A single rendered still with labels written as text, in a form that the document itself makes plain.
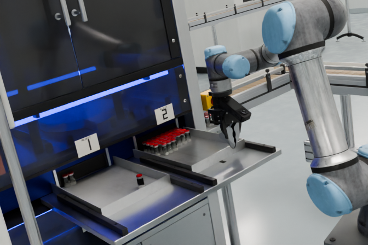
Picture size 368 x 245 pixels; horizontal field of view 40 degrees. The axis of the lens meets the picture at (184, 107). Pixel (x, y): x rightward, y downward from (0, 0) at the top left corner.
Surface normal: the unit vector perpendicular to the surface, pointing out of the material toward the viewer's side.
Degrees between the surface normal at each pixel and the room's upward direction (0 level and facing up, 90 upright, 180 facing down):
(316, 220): 0
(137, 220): 0
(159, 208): 0
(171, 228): 90
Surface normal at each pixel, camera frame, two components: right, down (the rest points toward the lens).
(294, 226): -0.18, -0.95
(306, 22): 0.34, -0.09
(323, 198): -0.85, 0.39
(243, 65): 0.40, 0.18
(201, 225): 0.64, 0.11
